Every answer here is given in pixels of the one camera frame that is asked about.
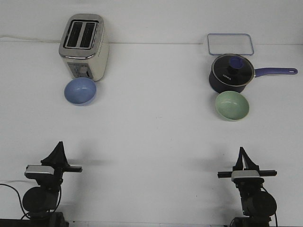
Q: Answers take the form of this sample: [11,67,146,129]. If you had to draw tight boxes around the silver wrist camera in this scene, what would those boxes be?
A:
[231,170,260,182]
[24,165,54,179]

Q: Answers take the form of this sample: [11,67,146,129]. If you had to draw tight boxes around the dark blue saucepan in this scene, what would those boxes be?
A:
[209,53,298,93]

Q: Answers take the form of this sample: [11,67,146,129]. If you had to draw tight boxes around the silver two-slot toaster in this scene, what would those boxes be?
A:
[59,14,109,81]

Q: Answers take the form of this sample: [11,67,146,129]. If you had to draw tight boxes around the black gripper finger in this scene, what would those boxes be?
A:
[40,141,62,165]
[242,150,259,171]
[61,141,69,166]
[235,147,244,171]

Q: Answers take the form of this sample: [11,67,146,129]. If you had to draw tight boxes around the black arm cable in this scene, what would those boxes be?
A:
[0,183,62,219]
[260,186,278,227]

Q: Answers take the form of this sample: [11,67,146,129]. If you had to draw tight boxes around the clear blue-rimmed container lid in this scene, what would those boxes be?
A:
[207,33,254,56]

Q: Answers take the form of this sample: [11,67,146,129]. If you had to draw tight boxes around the green bowl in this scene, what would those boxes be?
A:
[214,91,250,122]

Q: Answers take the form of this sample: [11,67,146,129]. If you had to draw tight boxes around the blue bowl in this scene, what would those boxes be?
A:
[64,78,97,106]

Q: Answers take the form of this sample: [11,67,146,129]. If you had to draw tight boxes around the white toaster power cord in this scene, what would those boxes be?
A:
[0,35,62,44]

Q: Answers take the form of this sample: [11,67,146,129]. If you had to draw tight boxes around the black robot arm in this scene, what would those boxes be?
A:
[217,147,277,227]
[0,141,82,227]

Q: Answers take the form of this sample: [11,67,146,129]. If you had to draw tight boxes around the glass saucepan lid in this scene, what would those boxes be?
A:
[212,54,254,87]

